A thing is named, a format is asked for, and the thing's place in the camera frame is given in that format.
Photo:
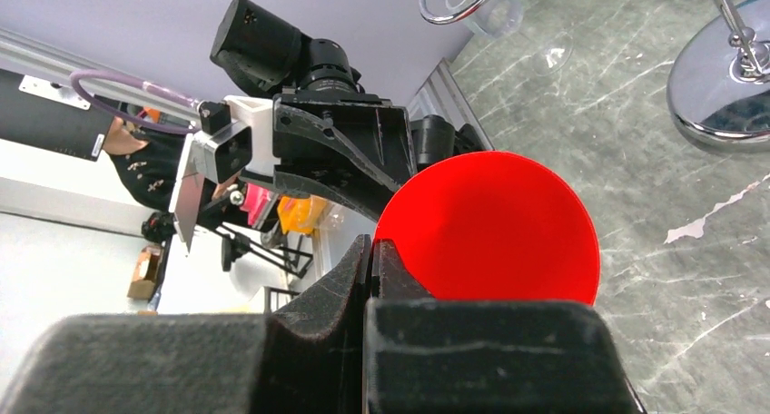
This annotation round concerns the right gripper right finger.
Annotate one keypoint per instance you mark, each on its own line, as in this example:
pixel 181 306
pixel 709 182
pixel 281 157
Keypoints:
pixel 423 355

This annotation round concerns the chrome wine glass rack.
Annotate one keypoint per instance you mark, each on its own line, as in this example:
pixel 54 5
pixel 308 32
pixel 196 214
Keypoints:
pixel 635 71

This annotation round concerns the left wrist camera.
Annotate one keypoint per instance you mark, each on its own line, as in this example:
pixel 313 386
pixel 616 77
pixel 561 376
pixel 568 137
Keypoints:
pixel 236 134

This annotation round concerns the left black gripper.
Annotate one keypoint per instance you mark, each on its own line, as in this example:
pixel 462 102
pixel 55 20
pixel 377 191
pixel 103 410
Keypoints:
pixel 356 150

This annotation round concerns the clear wine glass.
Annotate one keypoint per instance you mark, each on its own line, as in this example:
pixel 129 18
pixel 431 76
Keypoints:
pixel 497 18

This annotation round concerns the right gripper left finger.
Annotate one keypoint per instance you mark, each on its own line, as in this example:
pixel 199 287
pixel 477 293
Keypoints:
pixel 303 358

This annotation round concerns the red plastic wine glass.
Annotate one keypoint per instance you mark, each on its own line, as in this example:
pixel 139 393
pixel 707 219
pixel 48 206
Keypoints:
pixel 494 226

